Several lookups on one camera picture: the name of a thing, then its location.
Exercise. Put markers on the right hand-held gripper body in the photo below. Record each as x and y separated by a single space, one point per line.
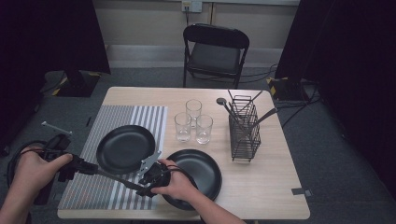
154 177

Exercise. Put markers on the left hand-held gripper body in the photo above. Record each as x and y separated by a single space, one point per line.
57 143

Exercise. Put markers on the metal table knife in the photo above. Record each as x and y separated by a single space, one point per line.
121 180

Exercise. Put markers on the black round plate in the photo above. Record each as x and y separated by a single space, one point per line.
205 168
124 149

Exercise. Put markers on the clear drinking glass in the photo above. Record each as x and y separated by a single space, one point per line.
193 107
183 127
204 130

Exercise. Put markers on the person's right hand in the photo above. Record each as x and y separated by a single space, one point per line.
179 183

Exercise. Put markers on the person's left hand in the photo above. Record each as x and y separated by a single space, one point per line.
37 169

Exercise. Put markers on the grey tape strip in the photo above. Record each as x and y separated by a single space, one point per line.
303 192
57 196

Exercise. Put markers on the black stand base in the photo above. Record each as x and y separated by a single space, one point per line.
286 88
77 85

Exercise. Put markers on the grey striped placemat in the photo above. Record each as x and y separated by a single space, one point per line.
124 115

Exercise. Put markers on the metal spoon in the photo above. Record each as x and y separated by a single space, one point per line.
221 100

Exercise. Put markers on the dark curtain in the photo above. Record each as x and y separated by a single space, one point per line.
46 37
358 62

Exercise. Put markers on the black folding chair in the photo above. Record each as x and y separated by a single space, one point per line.
214 57

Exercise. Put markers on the white wall socket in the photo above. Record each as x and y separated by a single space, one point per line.
196 6

